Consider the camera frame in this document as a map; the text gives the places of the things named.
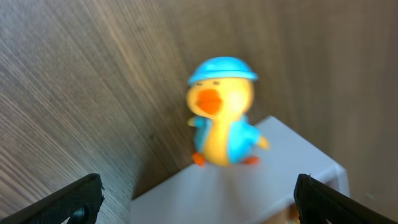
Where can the yellow duck toy blue hat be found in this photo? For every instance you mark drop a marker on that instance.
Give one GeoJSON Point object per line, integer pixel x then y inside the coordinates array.
{"type": "Point", "coordinates": [221, 92]}

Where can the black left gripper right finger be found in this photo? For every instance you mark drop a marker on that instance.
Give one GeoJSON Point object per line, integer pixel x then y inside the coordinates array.
{"type": "Point", "coordinates": [318, 203]}

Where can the white box pink inside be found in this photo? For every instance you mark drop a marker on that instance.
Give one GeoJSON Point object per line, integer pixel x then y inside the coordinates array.
{"type": "Point", "coordinates": [240, 194]}

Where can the brown plush toy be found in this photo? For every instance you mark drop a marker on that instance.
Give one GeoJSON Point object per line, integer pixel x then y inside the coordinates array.
{"type": "Point", "coordinates": [289, 215]}

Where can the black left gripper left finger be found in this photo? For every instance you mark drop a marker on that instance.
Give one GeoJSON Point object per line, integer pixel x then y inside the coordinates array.
{"type": "Point", "coordinates": [79, 203]}

